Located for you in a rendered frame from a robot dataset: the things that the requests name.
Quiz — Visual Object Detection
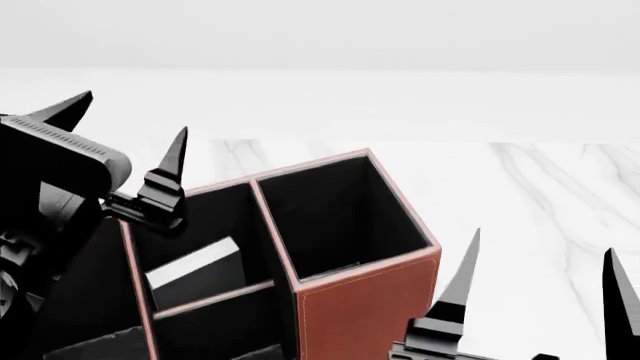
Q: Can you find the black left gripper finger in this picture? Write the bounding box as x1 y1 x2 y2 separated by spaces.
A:
136 126 190 231
29 90 94 133

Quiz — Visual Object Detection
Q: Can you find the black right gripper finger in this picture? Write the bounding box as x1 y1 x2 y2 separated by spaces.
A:
601 246 640 360
403 227 482 354

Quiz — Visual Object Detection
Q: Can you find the brown leather desk caddy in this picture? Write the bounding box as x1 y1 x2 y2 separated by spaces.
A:
29 147 442 360

